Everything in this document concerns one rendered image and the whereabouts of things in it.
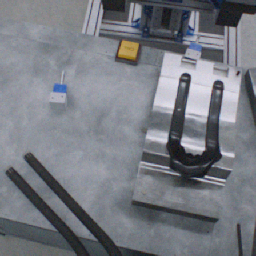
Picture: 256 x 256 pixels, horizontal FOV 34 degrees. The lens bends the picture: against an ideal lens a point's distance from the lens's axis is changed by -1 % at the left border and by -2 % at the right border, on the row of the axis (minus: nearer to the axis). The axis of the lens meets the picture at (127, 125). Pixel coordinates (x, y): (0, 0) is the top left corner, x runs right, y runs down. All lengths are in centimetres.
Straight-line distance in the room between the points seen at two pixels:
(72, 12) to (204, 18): 81
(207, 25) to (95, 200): 139
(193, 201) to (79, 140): 41
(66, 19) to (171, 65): 134
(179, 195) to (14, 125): 57
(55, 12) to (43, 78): 123
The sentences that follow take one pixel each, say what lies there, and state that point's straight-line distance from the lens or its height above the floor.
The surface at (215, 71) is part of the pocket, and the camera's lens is 143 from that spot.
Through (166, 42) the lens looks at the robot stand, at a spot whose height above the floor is 22.
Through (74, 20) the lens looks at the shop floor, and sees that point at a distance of 260.
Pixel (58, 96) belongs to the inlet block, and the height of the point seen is 85.
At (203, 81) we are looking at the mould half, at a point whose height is 89.
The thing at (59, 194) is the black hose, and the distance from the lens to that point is 122.
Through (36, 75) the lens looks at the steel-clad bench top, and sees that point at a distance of 147.
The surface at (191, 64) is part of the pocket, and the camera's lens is 142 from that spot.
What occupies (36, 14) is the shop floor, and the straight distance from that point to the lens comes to 266.
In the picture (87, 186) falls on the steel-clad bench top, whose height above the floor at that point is 80.
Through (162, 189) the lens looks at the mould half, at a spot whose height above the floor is 86.
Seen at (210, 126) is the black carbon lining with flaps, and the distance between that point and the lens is 130.
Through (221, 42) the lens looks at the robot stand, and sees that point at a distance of 230.
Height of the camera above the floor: 204
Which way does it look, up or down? 66 degrees down
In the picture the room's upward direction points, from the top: 6 degrees clockwise
